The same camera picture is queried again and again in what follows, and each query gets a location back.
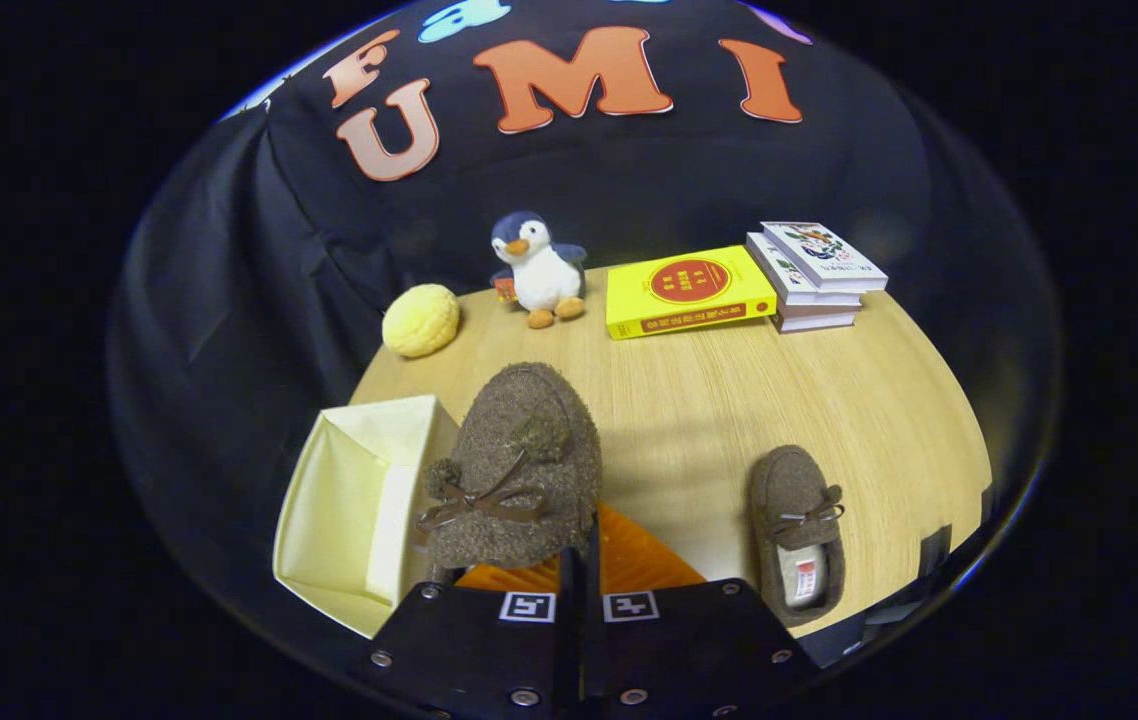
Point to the white book illustrated cover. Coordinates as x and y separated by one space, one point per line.
824 255

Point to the black table edge bracket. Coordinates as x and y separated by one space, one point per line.
935 550
987 503

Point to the brown fuzzy shoe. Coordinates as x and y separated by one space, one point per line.
519 450
794 500

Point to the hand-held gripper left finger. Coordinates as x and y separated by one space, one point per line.
469 650

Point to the penguin plush toy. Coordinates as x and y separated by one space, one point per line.
544 275

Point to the yellow book red circle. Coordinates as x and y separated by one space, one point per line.
689 285

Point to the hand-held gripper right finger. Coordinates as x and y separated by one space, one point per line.
689 645

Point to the cream fabric storage box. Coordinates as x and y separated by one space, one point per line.
349 500

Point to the yellow bun plush toy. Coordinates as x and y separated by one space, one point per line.
421 320

